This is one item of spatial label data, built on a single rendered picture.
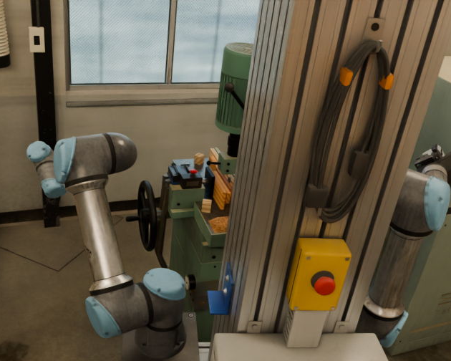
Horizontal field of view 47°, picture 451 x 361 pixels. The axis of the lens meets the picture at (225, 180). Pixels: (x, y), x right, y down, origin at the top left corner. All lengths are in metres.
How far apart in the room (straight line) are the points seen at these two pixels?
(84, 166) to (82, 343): 1.47
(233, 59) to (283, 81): 1.09
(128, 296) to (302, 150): 0.72
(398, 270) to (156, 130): 2.28
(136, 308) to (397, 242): 0.68
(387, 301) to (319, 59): 0.83
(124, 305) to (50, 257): 1.89
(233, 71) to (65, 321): 1.59
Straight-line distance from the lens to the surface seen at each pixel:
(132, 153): 1.46
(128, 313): 1.40
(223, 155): 2.07
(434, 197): 1.26
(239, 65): 1.87
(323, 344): 1.09
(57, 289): 3.02
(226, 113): 1.94
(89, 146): 1.41
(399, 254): 1.36
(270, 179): 0.86
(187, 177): 2.01
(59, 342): 2.75
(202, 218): 1.97
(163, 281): 1.44
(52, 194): 1.80
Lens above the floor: 1.98
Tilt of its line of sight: 29 degrees down
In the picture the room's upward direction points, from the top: 8 degrees clockwise
